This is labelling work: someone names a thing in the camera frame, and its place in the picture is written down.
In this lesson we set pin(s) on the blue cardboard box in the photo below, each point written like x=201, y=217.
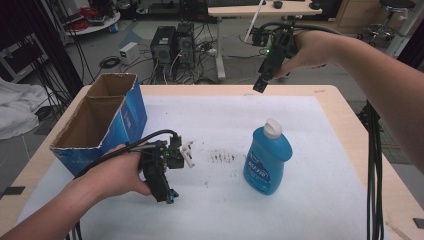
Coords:
x=126, y=123

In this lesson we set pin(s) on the person's right hand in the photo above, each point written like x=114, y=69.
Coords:
x=313, y=50

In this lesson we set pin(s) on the black tape patch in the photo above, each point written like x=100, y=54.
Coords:
x=419, y=222
x=13, y=191

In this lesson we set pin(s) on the black curtain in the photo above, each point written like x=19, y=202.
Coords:
x=40, y=40

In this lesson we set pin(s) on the white round table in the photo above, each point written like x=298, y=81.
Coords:
x=100, y=26

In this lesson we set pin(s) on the black computer tower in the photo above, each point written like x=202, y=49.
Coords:
x=162, y=45

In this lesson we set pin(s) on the white cloth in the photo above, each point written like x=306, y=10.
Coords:
x=18, y=110

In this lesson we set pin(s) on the wooden desk with white legs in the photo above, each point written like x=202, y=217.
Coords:
x=253, y=10

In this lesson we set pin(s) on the black flight case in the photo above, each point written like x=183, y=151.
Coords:
x=20, y=58

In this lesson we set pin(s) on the black computer mouse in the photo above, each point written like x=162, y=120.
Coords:
x=277, y=4

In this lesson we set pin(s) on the grey-fronted computer tower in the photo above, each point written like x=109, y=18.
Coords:
x=185, y=43

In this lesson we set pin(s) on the black stool with chrome base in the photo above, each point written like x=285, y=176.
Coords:
x=388, y=20

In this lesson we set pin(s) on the person's left hand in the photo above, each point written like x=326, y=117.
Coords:
x=116, y=173

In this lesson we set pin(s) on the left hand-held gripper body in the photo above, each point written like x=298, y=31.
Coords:
x=156, y=170

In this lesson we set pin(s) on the small white device box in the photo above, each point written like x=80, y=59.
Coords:
x=129, y=52

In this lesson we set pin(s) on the black keyboard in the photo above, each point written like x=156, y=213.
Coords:
x=233, y=2

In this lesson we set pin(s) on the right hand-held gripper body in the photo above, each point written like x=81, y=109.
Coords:
x=280, y=50

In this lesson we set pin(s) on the white table mat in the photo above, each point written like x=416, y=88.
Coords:
x=216, y=206

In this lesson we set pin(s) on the blue detergent bottle white cap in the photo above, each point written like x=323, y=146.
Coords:
x=266, y=160

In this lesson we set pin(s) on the white rod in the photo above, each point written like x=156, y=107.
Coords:
x=254, y=20

